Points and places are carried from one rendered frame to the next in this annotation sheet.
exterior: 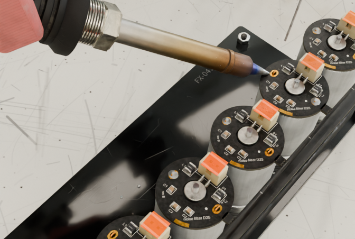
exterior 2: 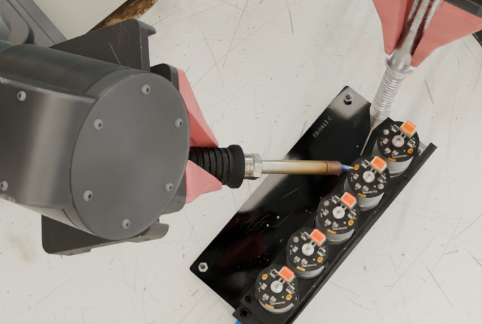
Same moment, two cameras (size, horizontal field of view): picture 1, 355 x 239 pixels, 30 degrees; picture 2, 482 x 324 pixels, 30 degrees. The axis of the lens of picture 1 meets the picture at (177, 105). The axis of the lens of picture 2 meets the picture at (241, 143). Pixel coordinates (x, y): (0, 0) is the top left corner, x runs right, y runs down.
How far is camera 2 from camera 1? 33 cm
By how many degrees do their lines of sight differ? 21
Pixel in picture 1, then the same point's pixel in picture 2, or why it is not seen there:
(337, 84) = (399, 165)
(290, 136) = (368, 201)
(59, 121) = not seen: hidden behind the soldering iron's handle
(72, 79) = (229, 131)
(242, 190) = (337, 237)
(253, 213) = (339, 261)
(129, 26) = (267, 167)
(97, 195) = (252, 224)
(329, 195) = (404, 212)
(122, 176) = (267, 211)
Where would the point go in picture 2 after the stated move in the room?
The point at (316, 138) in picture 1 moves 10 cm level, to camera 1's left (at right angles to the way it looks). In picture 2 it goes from (379, 212) to (208, 195)
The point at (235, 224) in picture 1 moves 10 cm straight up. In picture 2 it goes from (329, 268) to (340, 242)
